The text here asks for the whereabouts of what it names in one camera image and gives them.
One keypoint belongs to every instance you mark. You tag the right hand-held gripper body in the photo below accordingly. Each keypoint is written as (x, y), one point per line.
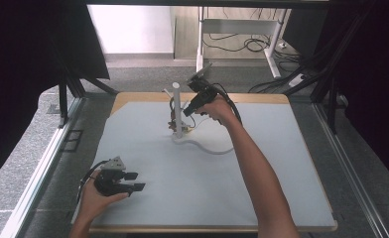
(200, 87)

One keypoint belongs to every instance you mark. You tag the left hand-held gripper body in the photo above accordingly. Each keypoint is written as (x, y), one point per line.
(111, 180)

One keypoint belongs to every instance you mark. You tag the white key holder stand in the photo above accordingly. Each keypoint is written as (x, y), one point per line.
(176, 109)

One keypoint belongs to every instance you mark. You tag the person's right hand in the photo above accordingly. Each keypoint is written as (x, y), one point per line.
(218, 110)

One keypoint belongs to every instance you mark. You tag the person's left hand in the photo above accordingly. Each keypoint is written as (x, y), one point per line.
(95, 201)

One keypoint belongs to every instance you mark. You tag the pale grey table mat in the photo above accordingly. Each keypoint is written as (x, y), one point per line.
(182, 198)

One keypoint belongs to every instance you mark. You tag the black metal stand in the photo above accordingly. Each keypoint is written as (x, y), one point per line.
(63, 102)
(331, 105)

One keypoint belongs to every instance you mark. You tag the white board panel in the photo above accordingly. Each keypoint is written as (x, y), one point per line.
(129, 29)

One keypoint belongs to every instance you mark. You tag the white power strip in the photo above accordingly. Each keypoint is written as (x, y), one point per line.
(296, 80)

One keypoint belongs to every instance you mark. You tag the black curtain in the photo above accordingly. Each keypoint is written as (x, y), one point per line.
(33, 49)
(371, 82)

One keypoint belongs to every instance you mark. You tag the white desk frame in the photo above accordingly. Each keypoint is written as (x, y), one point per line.
(238, 25)

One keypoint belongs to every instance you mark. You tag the aluminium rail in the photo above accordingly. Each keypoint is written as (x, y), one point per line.
(348, 172)
(37, 175)

